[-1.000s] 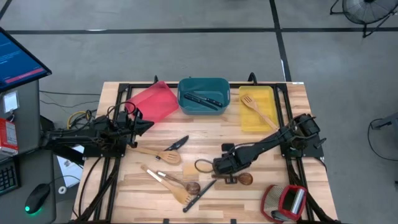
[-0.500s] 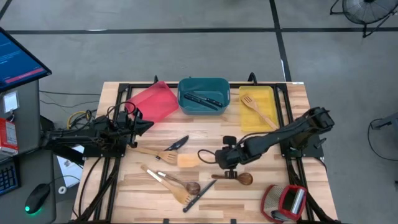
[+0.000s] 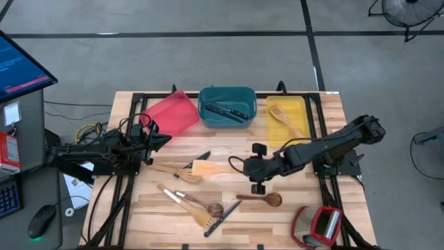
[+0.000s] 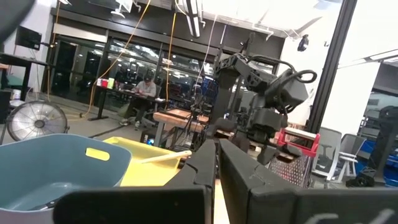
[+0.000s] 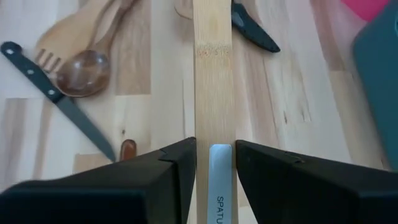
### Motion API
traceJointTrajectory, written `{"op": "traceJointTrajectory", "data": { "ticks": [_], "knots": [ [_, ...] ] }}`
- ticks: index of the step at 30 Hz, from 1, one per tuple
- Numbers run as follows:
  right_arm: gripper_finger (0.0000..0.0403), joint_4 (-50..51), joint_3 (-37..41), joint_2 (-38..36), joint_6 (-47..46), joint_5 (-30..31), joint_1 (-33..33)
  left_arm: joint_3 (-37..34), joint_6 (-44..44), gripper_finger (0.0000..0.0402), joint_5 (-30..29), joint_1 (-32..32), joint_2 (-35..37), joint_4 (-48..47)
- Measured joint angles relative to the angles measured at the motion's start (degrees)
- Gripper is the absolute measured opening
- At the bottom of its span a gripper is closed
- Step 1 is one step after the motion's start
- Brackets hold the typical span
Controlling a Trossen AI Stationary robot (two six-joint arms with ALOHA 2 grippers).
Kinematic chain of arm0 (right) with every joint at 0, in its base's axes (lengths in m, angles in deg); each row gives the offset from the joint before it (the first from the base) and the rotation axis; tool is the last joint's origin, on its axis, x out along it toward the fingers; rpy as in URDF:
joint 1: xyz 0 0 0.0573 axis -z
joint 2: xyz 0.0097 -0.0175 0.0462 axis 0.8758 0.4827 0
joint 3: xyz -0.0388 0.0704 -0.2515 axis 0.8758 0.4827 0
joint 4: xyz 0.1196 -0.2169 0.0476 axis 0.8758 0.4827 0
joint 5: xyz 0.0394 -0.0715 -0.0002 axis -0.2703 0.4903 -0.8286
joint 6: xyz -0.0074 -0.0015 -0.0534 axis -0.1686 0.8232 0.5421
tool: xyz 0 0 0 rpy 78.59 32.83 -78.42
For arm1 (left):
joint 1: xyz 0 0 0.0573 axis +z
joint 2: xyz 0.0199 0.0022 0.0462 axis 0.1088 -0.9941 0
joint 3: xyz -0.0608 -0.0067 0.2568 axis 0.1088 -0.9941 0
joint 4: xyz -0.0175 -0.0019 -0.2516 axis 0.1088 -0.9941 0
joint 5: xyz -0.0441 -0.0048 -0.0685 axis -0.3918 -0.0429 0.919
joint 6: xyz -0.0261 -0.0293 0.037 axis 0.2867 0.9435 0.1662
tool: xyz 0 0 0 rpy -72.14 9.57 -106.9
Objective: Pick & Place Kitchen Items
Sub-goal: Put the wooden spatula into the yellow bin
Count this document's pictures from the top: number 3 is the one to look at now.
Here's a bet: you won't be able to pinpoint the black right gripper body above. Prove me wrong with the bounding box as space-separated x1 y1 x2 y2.
258 154 286 185

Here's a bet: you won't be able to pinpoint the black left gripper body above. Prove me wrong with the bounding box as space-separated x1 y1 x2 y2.
133 135 153 161

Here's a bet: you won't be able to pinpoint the black-handled kitchen knife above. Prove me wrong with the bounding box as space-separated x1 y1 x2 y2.
204 104 245 124
214 102 250 121

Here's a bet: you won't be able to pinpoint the black knife with steel pommel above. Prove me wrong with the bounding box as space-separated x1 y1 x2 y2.
173 151 212 180

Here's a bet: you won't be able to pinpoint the dark wooden spoon steel handle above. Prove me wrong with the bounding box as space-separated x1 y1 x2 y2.
174 190 225 219

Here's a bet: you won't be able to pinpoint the long black-handled riveted knife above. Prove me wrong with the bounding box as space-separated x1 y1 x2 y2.
203 200 243 238

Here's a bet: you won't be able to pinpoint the wooden spatula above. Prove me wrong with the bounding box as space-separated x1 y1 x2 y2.
191 159 246 178

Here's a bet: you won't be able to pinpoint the bamboo fork spatula with label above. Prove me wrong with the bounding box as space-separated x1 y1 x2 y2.
156 183 215 229

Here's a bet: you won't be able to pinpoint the pink translucent plastic bin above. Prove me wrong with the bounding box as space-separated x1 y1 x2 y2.
138 90 201 138

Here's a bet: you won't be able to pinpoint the yellow translucent plastic bin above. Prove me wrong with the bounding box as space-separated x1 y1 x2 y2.
265 95 312 149

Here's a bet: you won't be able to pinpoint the teal plastic bin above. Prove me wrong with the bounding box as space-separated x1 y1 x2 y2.
197 85 258 130

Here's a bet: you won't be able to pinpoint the red metal grater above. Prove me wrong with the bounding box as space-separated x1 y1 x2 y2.
290 205 345 250

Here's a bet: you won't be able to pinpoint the white paper sheet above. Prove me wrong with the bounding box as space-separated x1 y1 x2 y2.
63 161 95 211

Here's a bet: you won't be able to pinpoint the grey computer cabinet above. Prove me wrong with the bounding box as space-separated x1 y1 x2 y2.
0 88 48 181

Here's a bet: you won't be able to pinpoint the grey side desk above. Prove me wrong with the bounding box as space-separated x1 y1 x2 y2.
0 166 65 250

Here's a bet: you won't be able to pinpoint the black computer mouse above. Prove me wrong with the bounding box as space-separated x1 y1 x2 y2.
27 203 58 240

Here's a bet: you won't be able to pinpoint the red cardboard box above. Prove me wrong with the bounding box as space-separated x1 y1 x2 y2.
0 131 22 175

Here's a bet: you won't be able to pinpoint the white paper label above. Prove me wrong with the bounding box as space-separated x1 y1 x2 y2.
2 101 23 128

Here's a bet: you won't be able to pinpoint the black computer keyboard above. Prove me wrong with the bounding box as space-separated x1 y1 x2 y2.
0 178 24 219

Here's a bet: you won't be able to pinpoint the blue-screen computer monitor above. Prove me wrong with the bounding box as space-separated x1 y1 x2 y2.
0 29 58 103

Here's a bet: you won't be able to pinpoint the grey floor stand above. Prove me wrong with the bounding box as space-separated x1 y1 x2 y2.
411 124 444 147

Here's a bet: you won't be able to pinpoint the black floor fan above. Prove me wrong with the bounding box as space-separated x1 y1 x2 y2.
367 0 444 43

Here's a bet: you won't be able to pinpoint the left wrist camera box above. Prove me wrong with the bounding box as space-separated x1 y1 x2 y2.
130 123 145 140

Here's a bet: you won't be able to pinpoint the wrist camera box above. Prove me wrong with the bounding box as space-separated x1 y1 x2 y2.
130 123 145 140
242 158 260 183

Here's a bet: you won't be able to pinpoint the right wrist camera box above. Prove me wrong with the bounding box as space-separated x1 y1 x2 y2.
242 158 260 183

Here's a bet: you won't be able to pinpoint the left wrist camera black cable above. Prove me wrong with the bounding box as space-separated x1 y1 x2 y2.
117 112 154 140

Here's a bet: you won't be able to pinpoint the wrist camera black cable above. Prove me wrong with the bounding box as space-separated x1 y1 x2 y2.
117 112 154 140
228 137 313 176

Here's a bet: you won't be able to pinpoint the right wrist camera black cable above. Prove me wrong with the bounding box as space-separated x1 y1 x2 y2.
228 137 313 176

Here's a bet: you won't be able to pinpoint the yellow cable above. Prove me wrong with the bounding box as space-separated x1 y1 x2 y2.
74 123 103 145

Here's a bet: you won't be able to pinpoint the black metal table frame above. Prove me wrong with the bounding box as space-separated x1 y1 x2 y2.
78 81 381 250

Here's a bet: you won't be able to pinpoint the black floor cable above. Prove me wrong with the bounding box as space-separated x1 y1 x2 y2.
43 99 114 122
409 131 444 182

